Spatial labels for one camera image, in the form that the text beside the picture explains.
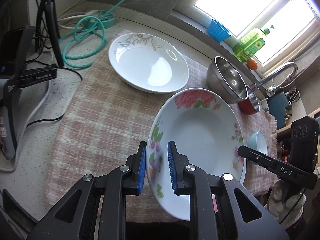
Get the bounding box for light blue ceramic bowl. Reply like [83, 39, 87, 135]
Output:
[247, 131, 268, 155]

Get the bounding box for red steel bowl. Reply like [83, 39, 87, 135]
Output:
[238, 85, 261, 115]

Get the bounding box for floral white plate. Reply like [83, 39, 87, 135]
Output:
[146, 88, 246, 220]

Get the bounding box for large stainless steel bowl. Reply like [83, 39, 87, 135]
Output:
[207, 56, 248, 104]

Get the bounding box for white plate grey leaf pattern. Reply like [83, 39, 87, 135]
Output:
[108, 33, 189, 94]

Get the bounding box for chrome kitchen faucet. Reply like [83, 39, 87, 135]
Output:
[249, 61, 298, 96]

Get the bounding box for white gloved right hand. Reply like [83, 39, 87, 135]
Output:
[265, 180, 306, 229]

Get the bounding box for wooden shelf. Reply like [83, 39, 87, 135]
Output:
[276, 108, 319, 137]

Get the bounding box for dark blue utensil holder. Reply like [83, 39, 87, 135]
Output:
[267, 92, 292, 129]

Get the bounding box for black scissors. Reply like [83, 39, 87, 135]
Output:
[288, 88, 300, 104]

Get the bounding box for pink checked cloth mat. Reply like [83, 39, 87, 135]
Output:
[45, 45, 278, 223]

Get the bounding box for orange fruit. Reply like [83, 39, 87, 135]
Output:
[246, 59, 258, 71]

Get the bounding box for green dish soap bottle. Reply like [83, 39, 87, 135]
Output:
[233, 25, 274, 63]

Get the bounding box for blue ribbed plastic cup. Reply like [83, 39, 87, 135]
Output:
[208, 19, 231, 42]

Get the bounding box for black GenRobot gripper on stand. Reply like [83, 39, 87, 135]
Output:
[1, 25, 57, 160]

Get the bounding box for teal power strip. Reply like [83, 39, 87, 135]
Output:
[82, 10, 116, 30]

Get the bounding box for black tripod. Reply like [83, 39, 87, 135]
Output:
[35, 0, 64, 67]

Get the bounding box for black cable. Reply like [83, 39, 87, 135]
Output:
[24, 60, 84, 131]

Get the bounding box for teal hose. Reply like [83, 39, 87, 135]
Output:
[58, 0, 146, 69]

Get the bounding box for white cable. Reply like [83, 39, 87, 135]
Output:
[0, 49, 54, 173]

